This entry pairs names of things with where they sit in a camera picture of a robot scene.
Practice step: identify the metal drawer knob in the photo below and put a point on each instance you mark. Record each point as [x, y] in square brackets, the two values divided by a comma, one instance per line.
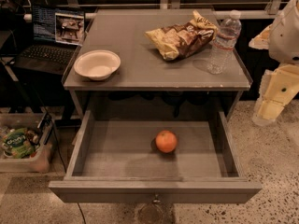
[156, 199]

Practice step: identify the clear plastic storage bin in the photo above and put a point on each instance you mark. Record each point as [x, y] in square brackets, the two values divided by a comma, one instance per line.
[48, 138]

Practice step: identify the clear plastic water bottle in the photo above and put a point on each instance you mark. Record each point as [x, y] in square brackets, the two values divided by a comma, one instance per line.
[224, 43]

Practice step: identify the white paper bowl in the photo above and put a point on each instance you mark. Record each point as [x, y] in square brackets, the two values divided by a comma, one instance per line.
[97, 64]

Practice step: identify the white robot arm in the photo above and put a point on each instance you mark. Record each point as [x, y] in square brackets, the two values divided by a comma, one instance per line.
[281, 37]

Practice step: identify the black open laptop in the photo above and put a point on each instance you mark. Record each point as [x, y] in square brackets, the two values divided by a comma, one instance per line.
[57, 31]

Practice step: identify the orange fruit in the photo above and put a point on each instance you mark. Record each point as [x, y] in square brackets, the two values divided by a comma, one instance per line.
[166, 141]

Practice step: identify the yellow brown chip bag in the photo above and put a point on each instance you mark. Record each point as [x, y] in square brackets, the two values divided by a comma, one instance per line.
[180, 41]

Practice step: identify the grey cabinet with counter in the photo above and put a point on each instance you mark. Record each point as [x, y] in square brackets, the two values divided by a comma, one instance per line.
[122, 31]

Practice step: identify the grey open top drawer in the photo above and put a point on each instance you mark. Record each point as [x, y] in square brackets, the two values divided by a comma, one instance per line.
[117, 161]

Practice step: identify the green snack bag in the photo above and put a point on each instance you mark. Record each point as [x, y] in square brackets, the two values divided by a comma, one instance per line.
[16, 145]

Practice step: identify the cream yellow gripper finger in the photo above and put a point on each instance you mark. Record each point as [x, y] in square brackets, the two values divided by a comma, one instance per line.
[277, 89]

